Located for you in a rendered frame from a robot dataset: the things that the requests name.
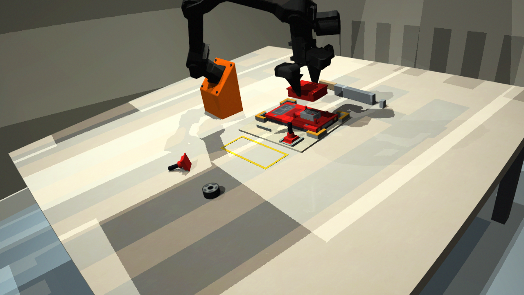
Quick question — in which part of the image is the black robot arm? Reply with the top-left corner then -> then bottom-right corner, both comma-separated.
181,0 -> 341,84

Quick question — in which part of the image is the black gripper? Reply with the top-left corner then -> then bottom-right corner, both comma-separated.
274,37 -> 321,97

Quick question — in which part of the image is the black toy tyre with white hub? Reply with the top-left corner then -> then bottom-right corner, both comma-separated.
202,183 -> 220,199

